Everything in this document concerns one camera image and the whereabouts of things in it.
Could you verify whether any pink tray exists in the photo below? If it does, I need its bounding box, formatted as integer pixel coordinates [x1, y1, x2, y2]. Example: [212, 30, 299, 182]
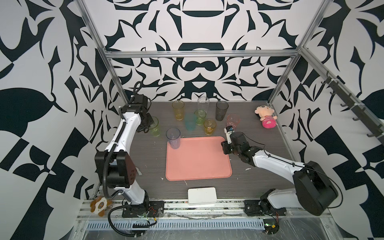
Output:
[166, 137, 232, 181]

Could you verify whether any teal glass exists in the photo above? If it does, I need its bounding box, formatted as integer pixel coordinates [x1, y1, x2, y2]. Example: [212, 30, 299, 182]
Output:
[184, 113, 197, 131]

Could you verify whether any brown white plush toy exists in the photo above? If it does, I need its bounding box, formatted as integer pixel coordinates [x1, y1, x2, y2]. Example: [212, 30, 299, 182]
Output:
[90, 196, 113, 217]

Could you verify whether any pink glass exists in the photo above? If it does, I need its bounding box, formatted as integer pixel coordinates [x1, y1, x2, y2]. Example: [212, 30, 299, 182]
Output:
[227, 114, 241, 130]

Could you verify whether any white box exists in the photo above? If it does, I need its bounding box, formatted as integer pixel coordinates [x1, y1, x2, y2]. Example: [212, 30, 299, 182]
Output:
[188, 187, 217, 206]

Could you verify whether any blue-purple glass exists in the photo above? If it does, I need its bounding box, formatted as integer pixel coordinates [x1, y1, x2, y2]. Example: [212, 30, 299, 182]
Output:
[166, 128, 181, 150]

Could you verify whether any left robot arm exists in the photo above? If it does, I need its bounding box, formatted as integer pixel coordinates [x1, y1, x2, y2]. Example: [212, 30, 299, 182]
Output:
[95, 94, 154, 209]

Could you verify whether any white cable duct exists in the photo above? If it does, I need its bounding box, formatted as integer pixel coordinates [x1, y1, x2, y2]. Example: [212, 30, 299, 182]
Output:
[85, 218, 266, 231]

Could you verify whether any green small glass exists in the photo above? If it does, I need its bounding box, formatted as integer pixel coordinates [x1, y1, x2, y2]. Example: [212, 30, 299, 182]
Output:
[194, 109, 207, 126]

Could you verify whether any yellow-green glass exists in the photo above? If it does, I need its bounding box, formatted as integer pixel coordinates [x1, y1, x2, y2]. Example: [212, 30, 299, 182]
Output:
[150, 117, 161, 137]

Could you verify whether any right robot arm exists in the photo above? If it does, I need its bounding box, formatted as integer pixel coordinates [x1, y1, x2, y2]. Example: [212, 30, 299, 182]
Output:
[221, 129, 339, 216]

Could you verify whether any wall hook rail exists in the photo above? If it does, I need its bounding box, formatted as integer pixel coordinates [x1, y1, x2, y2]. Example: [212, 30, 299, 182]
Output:
[321, 71, 384, 139]

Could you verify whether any dark grey glass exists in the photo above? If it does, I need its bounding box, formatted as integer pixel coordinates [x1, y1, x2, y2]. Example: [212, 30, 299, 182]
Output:
[215, 101, 229, 121]

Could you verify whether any yellow short glass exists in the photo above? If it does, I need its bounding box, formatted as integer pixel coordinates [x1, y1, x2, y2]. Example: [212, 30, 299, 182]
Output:
[203, 119, 217, 136]

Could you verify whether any pink plush doll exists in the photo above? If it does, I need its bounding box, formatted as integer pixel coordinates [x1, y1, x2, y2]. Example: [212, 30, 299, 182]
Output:
[255, 106, 277, 129]

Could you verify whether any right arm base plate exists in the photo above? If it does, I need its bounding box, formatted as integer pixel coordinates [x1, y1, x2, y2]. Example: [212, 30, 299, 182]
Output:
[244, 200, 287, 217]

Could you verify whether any clear tall glass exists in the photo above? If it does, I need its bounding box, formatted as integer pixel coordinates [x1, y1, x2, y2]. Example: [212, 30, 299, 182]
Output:
[198, 96, 210, 113]

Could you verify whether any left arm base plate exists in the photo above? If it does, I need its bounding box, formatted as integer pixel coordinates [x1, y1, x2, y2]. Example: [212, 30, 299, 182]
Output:
[122, 201, 165, 218]

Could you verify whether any amber tall glass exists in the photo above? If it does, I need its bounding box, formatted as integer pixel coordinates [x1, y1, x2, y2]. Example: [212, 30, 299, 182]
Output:
[172, 100, 185, 121]

